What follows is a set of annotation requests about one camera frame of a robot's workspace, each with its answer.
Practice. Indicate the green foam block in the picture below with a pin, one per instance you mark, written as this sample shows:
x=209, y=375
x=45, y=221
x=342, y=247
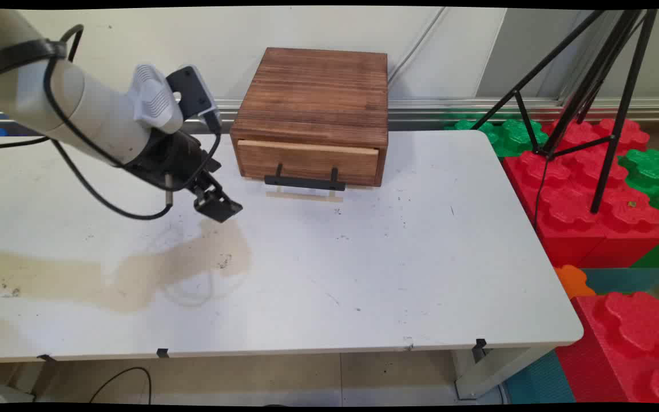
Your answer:
x=655, y=171
x=512, y=136

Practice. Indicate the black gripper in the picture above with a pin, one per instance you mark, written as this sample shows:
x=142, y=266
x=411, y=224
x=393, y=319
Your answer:
x=169, y=157

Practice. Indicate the white table leg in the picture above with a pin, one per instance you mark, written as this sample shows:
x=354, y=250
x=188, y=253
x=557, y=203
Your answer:
x=492, y=369

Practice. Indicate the aluminium wall rail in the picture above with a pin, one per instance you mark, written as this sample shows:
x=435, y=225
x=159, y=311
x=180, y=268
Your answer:
x=438, y=107

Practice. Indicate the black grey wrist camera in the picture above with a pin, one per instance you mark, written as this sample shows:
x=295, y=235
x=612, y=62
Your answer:
x=192, y=91

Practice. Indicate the teal foam block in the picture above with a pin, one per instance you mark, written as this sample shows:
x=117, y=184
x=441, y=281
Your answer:
x=538, y=380
x=627, y=279

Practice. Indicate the orange foam block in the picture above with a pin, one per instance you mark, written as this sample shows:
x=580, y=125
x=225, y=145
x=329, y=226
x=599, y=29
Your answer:
x=572, y=281

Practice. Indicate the black table edge clip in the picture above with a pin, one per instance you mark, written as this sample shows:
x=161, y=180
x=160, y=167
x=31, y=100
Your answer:
x=480, y=348
x=162, y=352
x=47, y=358

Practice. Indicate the large red foam block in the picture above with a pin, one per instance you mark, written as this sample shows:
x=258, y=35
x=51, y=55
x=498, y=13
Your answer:
x=581, y=200
x=627, y=343

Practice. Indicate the dark wooden cabinet housing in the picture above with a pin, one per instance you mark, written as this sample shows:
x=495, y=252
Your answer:
x=315, y=91

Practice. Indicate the black tripod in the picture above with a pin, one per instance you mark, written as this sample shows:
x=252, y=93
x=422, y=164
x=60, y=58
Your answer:
x=615, y=63

